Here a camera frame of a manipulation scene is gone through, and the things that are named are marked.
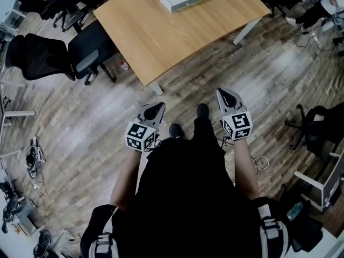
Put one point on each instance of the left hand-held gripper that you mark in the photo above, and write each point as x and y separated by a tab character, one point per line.
137	138

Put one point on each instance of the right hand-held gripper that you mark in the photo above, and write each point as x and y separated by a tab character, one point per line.
239	126

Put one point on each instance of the grey drawer front with knob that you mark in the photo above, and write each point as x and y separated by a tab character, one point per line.
186	4

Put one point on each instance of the person's right forearm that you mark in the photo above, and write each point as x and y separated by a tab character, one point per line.
244	168

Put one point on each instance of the person's left forearm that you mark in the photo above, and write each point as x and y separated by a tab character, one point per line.
126	176

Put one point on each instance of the white table leg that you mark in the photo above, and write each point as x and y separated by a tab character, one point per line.
246	31
156	88

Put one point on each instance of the person's right black shoe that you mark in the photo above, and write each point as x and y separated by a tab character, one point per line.
203	109

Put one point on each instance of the person's black shoe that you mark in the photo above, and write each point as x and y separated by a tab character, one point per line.
176	130
203	109

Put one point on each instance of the person's left black shoe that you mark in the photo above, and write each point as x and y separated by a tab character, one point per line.
176	130

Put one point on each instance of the small white bottle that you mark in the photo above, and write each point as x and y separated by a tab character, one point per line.
125	66

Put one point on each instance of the person's black clothing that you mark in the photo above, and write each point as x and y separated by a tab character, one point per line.
188	197

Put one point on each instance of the black mesh office chair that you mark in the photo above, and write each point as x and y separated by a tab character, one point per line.
40	55

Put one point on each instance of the black backpack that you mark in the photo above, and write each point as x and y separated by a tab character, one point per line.
309	232

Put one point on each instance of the grey metal stand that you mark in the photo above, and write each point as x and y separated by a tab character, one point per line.
27	219

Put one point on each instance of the black equipment on stand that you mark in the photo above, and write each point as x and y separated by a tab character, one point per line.
9	211

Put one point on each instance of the white desk frame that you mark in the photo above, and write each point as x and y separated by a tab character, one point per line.
306	176
18	113

